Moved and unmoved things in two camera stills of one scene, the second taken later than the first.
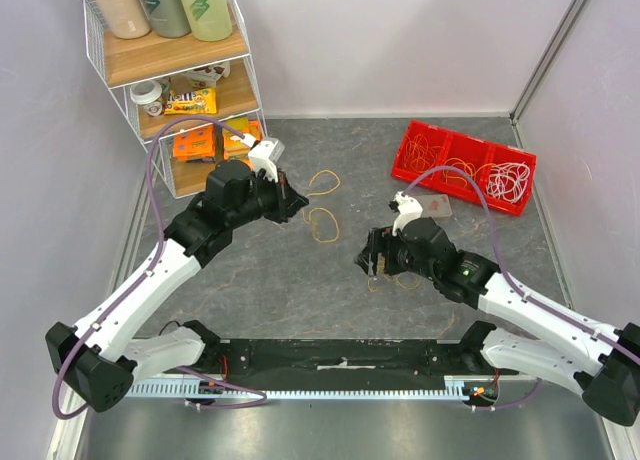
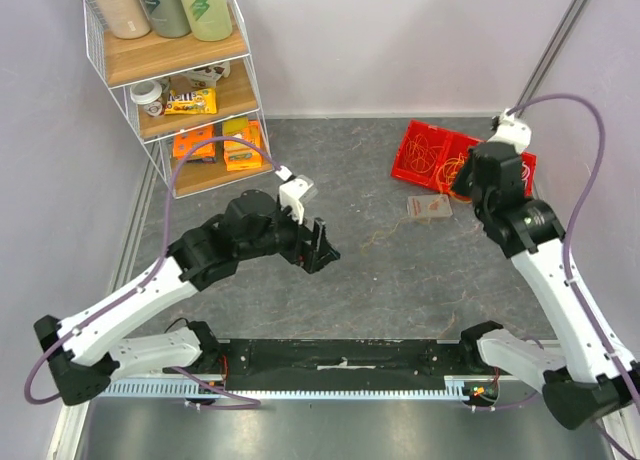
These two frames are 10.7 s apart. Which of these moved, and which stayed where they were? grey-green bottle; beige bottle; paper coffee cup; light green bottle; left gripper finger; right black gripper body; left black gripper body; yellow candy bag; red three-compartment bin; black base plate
Moved: left gripper finger; right black gripper body; left black gripper body
Stayed: beige bottle; red three-compartment bin; light green bottle; paper coffee cup; black base plate; grey-green bottle; yellow candy bag
